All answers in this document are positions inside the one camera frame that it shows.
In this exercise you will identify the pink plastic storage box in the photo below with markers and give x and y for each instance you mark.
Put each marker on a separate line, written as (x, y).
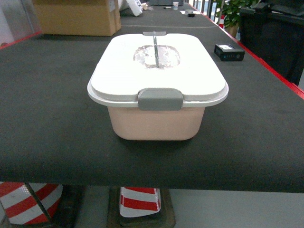
(135, 124)

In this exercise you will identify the white box lid grey clips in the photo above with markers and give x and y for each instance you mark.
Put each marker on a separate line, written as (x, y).
(156, 71)

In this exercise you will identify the brown cardboard box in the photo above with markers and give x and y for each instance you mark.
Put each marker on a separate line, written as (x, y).
(78, 17)

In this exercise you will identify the small black electronic device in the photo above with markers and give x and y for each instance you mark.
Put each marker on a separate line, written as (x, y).
(227, 52)

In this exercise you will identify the white paper cup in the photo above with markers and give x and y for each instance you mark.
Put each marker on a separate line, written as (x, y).
(175, 5)

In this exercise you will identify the green potted plant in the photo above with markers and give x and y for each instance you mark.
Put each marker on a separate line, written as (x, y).
(228, 13)

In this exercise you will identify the red white traffic cone left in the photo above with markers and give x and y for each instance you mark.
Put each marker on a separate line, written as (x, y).
(39, 205)

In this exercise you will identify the red metal table frame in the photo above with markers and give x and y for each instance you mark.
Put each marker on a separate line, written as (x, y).
(273, 69)

